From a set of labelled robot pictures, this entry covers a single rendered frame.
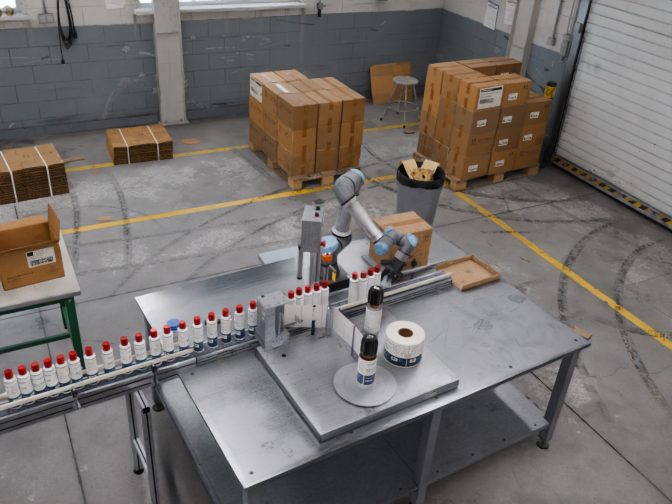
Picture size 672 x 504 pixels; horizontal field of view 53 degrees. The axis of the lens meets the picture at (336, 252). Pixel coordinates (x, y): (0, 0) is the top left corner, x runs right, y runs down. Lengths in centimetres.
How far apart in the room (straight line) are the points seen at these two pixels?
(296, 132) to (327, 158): 49
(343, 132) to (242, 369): 404
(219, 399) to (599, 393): 278
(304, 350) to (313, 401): 37
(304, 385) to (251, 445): 41
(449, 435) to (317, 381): 108
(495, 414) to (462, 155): 355
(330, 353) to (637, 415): 234
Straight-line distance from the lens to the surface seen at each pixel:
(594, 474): 451
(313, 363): 344
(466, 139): 713
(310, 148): 695
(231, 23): 871
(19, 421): 340
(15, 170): 698
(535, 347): 389
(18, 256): 425
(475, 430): 419
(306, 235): 347
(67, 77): 841
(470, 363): 366
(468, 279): 431
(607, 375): 525
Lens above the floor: 313
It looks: 31 degrees down
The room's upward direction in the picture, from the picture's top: 4 degrees clockwise
